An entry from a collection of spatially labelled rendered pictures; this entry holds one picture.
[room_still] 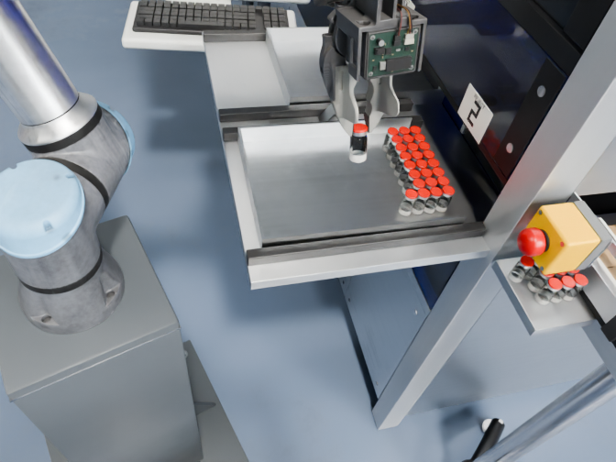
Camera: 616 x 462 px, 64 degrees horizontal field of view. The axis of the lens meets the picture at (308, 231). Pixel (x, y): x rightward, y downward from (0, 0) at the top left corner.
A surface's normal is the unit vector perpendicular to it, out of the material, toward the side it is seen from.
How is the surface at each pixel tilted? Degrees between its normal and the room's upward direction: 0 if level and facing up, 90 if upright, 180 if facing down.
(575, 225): 0
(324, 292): 0
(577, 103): 90
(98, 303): 73
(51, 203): 7
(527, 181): 90
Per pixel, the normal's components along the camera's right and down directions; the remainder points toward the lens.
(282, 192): 0.11, -0.63
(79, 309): 0.49, 0.49
